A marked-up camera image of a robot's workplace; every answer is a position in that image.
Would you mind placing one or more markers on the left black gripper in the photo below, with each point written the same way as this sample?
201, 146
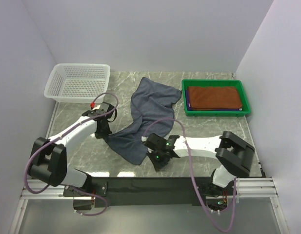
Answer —
98, 135

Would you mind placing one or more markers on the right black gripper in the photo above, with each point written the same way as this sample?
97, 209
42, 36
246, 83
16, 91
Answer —
157, 165

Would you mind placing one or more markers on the grey towel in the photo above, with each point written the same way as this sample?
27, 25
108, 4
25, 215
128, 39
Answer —
151, 101

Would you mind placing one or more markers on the purple towel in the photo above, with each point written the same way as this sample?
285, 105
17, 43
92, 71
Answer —
191, 109

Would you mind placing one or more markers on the orange brown towel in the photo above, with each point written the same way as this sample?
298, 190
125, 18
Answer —
205, 98

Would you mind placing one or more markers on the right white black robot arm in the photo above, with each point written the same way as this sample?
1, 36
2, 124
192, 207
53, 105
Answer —
234, 154

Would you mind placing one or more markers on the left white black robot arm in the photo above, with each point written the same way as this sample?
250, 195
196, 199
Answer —
48, 160

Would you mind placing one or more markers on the white plastic basket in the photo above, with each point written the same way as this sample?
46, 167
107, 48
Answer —
77, 82

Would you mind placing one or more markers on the black base beam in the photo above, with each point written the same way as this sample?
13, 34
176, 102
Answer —
149, 191

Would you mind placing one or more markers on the green plastic tray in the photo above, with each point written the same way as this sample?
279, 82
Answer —
208, 82

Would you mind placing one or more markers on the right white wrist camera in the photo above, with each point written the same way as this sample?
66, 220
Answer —
144, 138

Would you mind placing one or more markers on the aluminium frame rail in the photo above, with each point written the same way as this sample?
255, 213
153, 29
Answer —
246, 187

